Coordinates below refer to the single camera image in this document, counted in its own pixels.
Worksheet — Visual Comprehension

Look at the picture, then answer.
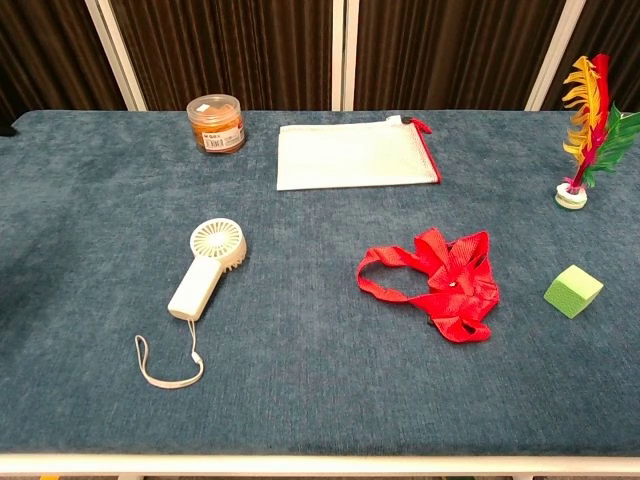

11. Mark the blue table cloth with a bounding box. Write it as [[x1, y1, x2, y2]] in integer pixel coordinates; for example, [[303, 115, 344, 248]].
[[0, 109, 640, 457]]

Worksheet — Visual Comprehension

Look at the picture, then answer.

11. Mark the green cube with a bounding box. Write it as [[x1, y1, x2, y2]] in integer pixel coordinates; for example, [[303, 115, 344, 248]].
[[543, 264, 605, 320]]

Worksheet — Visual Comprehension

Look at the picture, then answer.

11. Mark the colourful feather shuttlecock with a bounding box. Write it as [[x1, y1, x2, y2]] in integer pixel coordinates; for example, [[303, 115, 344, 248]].
[[553, 52, 640, 211]]

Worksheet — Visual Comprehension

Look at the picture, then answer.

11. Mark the white mesh zipper pouch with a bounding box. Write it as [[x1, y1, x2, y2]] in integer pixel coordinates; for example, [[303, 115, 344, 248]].
[[275, 114, 444, 192]]

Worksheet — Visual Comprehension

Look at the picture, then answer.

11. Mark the white handheld fan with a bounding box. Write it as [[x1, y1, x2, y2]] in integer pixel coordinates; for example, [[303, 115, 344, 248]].
[[133, 217, 249, 391]]

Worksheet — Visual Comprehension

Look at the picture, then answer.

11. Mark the brown pleated partition screen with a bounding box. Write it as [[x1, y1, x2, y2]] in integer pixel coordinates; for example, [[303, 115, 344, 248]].
[[343, 0, 586, 112], [97, 0, 345, 112], [0, 0, 147, 126], [542, 0, 640, 114]]

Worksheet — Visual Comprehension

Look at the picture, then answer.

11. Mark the red ribbon strap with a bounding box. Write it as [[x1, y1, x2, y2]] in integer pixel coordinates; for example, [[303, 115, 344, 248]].
[[356, 227, 501, 345]]

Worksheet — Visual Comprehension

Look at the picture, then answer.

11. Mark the clear jar with orange contents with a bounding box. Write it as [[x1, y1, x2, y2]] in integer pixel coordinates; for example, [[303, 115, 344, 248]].
[[185, 93, 247, 155]]

